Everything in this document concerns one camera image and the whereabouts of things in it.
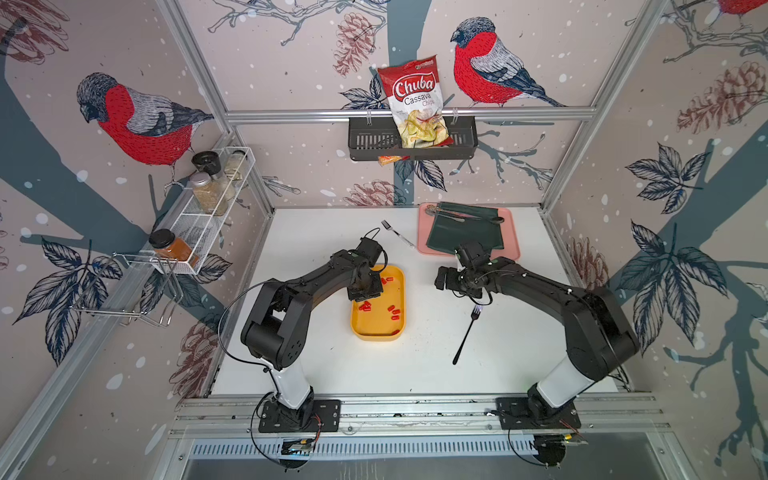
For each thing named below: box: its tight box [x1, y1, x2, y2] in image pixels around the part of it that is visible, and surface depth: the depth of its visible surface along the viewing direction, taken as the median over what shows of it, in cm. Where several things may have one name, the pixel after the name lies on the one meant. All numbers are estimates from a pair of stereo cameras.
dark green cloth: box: [426, 202, 504, 256], surface depth 117 cm
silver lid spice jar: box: [190, 172, 220, 214], surface depth 74 cm
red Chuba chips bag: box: [378, 55, 454, 166], surface depth 86 cm
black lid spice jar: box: [191, 150, 221, 175], surface depth 76 cm
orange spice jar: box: [149, 228, 199, 268], surface depth 62 cm
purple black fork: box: [452, 304, 483, 365], surface depth 90 cm
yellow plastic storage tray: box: [350, 264, 407, 342], surface depth 94 cm
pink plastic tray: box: [418, 202, 520, 261], surface depth 113 cm
